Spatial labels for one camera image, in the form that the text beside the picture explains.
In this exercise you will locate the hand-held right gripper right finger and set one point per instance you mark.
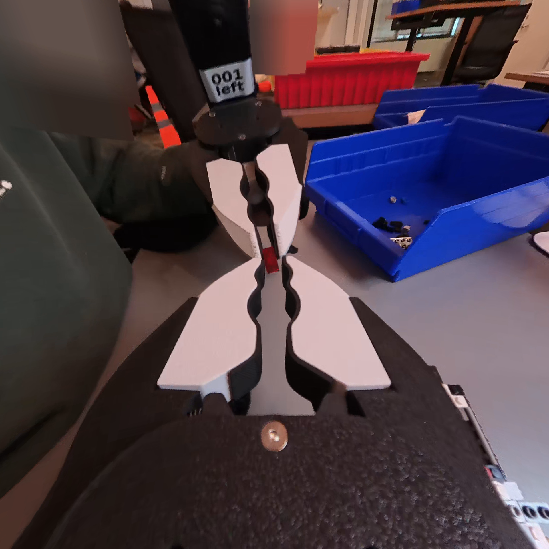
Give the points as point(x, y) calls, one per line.
point(339, 343)

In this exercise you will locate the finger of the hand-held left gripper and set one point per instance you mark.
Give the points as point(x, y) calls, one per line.
point(227, 193)
point(285, 197)

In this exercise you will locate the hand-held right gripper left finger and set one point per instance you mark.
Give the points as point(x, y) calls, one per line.
point(214, 343)

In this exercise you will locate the small red brick assembly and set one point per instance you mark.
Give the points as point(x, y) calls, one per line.
point(271, 259)

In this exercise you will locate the large blue plastic bin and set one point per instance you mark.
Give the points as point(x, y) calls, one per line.
point(360, 197)

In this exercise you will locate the brick car model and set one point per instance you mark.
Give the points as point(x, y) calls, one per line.
point(506, 480)

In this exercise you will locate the person's left forearm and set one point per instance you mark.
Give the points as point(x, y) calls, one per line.
point(146, 180)

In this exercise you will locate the wooden background table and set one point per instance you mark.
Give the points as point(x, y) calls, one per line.
point(334, 116)

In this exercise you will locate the red plastic bin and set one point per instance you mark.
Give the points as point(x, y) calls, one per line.
point(352, 81)

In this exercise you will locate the person's torso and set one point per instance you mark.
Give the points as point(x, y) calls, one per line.
point(51, 300)

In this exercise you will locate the white book stand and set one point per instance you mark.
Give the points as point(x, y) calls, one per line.
point(543, 243)

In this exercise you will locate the wooden background desk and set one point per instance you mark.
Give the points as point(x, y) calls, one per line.
point(455, 10)

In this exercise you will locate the black office chair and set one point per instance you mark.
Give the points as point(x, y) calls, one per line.
point(489, 43)

